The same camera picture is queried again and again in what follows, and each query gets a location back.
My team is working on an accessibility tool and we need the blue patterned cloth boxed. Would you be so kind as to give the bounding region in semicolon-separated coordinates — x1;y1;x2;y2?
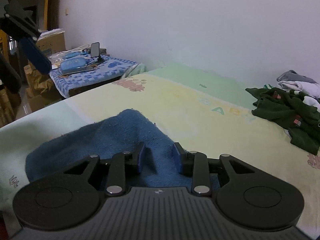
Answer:
49;54;141;98

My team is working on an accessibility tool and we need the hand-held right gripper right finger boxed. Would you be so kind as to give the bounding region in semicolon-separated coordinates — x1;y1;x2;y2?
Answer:
173;142;256;197

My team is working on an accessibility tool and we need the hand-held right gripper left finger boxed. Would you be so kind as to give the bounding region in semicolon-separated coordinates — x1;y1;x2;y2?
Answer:
63;142;146;197

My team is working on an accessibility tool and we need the cardboard box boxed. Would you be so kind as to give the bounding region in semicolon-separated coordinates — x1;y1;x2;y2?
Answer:
23;64;63;113
36;32;66;56

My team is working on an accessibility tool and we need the blue fleece garment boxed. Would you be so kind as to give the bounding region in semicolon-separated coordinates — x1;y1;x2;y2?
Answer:
25;108;221;190

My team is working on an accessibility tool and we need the grey tablet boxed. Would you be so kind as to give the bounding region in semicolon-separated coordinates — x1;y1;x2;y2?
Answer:
61;66;97;76

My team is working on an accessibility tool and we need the small standing mirror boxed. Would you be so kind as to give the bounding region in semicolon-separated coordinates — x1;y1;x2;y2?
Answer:
90;42;101;58

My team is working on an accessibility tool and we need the light green cloth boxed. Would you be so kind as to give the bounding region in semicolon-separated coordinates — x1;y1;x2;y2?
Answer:
122;63;147;78

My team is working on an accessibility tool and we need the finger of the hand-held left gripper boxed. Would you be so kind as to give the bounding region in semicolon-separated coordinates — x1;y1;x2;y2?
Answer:
3;0;52;74
0;53;22;95

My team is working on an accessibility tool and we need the yellow pole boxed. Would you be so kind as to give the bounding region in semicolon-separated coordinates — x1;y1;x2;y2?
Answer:
43;0;51;31

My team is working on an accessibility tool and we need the grey garment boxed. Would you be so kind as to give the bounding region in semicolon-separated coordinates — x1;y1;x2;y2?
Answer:
276;70;318;84

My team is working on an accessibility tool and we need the dark green garment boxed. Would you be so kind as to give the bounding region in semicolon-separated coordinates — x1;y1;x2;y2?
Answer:
245;87;320;156

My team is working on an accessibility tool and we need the stack of papers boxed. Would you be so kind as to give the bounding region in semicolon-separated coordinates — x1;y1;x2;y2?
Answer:
39;28;66;40

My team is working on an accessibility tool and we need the blue pouch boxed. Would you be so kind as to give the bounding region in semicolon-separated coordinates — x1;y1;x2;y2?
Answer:
60;57;87;72

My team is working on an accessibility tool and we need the pastel printed bed sheet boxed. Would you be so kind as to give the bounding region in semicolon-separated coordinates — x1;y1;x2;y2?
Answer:
0;63;320;238

